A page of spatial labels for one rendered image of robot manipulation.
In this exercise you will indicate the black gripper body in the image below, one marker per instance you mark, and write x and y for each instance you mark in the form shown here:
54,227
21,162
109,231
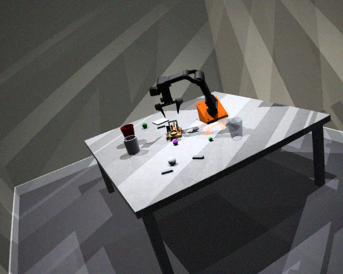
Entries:
167,99

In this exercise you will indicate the white ball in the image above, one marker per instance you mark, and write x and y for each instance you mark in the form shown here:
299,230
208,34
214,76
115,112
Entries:
171,160

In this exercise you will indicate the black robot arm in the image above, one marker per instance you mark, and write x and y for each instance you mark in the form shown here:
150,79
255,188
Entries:
163,84

